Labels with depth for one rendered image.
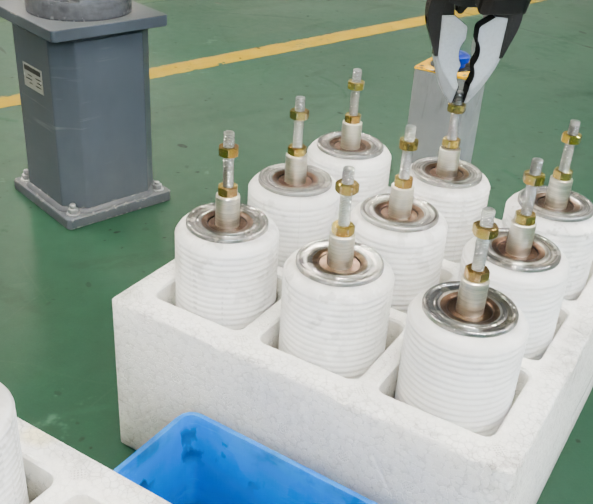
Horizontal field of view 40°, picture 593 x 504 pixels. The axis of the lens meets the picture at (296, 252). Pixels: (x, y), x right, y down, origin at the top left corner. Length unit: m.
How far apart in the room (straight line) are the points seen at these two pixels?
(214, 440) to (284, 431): 0.06
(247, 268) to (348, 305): 0.11
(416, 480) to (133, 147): 0.79
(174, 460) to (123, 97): 0.66
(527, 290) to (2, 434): 0.44
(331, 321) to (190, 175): 0.81
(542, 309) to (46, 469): 0.43
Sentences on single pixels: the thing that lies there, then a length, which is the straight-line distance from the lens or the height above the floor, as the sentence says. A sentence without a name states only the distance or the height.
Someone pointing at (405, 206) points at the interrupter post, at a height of 0.26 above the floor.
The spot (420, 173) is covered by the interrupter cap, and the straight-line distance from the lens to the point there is 0.88.
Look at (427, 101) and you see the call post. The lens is 1.04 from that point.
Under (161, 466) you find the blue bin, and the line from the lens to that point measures 0.74.
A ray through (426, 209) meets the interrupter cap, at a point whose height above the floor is 0.25.
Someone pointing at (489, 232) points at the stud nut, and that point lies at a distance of 0.62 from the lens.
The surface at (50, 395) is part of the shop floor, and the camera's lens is 0.96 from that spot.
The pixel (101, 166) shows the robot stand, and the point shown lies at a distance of 1.28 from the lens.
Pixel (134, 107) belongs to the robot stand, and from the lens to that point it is 1.28.
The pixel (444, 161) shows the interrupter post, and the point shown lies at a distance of 0.88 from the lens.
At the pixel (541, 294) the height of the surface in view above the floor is 0.23.
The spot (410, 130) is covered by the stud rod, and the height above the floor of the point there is 0.34.
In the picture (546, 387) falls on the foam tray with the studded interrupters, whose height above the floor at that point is 0.18.
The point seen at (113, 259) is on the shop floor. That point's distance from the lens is 1.20.
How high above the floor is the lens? 0.60
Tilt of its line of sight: 30 degrees down
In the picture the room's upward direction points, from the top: 4 degrees clockwise
